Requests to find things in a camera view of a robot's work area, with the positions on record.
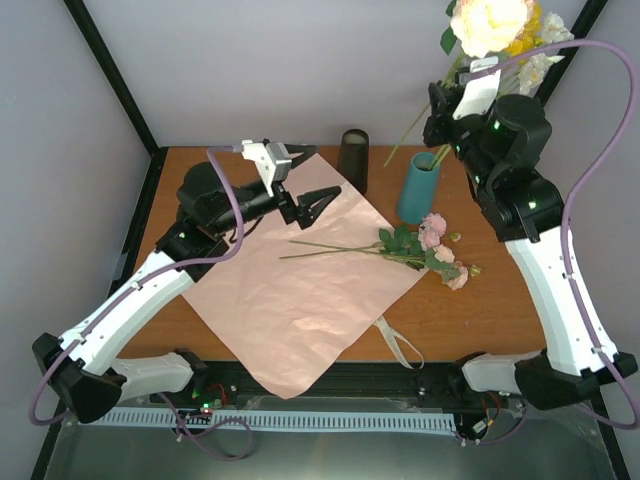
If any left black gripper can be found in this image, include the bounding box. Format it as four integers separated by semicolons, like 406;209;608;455
212;144;342;235

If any white artificial flower stem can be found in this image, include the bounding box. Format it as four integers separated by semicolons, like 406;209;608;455
499;11;575;97

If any large cream rose stem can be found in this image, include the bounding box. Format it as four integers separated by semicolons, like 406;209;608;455
383;0;536;169

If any pink bouquet wrapping paper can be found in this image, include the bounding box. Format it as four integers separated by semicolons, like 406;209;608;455
183;155;423;399

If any cream printed ribbon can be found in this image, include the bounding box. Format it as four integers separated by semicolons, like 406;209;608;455
373;315;425;370

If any artificial flower bunch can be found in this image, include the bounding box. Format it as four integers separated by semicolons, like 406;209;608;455
281;213;481;291

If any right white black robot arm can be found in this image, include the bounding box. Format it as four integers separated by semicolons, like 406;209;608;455
423;82;638;410

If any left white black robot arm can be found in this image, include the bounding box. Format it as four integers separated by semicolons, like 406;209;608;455
32;140;341;424

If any black cone vase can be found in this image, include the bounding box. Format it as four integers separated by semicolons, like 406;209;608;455
337;129;369;195

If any teal cone vase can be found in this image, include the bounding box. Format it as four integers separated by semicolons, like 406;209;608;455
396;152;439;225

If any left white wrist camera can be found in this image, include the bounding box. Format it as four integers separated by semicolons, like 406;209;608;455
241;140;292;197

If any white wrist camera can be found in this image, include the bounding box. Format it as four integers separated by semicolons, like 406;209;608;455
452;56;501;121
241;140;292;197

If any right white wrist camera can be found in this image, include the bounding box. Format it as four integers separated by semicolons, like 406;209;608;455
452;56;501;121

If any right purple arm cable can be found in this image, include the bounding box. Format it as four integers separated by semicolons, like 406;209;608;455
455;39;640;446

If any right black frame post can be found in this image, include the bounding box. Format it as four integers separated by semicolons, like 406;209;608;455
503;0;610;155

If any black frame post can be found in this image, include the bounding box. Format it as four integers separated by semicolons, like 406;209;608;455
503;0;610;155
62;0;162;157

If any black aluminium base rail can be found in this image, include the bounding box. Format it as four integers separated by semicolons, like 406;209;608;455
64;360;601;407

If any light blue cable duct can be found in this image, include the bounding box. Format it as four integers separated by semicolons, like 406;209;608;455
93;407;456;436

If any left black frame post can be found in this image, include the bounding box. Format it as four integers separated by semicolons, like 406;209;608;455
62;0;162;157

